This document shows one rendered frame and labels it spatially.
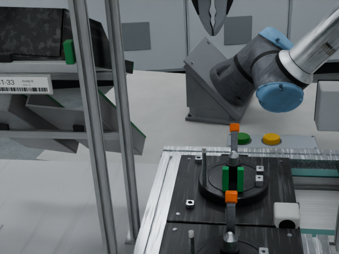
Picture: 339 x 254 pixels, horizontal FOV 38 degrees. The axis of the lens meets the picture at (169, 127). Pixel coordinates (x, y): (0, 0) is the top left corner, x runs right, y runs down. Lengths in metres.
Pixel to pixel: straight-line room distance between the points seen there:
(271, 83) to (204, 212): 0.48
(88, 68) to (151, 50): 3.30
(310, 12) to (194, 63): 2.68
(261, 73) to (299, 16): 2.74
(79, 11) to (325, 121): 0.40
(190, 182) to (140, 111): 0.62
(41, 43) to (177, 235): 0.40
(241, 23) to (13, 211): 3.03
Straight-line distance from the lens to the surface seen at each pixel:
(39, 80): 0.72
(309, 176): 1.11
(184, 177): 1.04
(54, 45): 0.75
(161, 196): 1.01
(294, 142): 1.20
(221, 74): 1.48
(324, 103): 0.78
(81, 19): 0.67
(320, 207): 1.06
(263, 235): 0.89
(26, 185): 1.30
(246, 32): 4.00
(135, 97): 1.71
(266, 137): 1.19
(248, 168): 1.03
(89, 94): 0.71
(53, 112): 0.90
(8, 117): 0.94
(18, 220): 1.18
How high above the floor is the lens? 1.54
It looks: 27 degrees down
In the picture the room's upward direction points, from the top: 3 degrees counter-clockwise
